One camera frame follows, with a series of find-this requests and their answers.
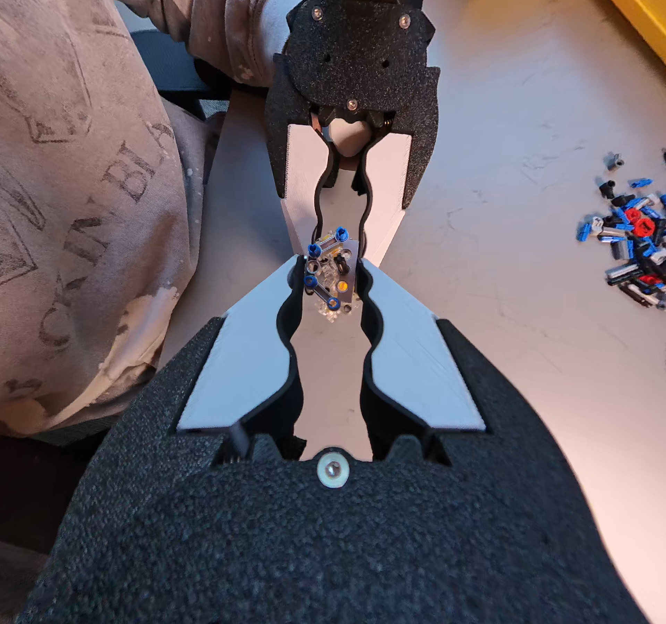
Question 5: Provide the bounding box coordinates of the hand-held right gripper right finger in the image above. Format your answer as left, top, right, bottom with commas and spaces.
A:
355, 260, 487, 433

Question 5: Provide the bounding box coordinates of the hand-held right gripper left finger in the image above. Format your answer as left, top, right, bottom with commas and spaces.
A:
177, 255, 308, 458

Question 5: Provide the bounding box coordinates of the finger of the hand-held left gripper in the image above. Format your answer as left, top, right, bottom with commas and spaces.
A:
353, 132, 413, 268
282, 123, 336, 258

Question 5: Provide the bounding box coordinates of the grey perforated toy plate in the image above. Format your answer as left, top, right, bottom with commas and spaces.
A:
304, 229, 361, 314

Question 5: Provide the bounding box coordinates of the clear toy brick engine model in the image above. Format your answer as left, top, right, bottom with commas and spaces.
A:
303, 226, 363, 324

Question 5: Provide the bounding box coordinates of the person's left forearm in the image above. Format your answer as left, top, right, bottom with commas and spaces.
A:
99, 0, 315, 89

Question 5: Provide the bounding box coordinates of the grey desk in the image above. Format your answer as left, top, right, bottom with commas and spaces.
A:
156, 0, 666, 624

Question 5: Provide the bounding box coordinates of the black chair armrest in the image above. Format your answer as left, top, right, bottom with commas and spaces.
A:
129, 28, 232, 120

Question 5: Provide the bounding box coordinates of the person in grey hoodie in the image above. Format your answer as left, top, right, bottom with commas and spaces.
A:
0, 0, 230, 437

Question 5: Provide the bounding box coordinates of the pile of mixed toy parts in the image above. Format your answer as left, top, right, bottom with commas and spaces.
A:
577, 177, 666, 313

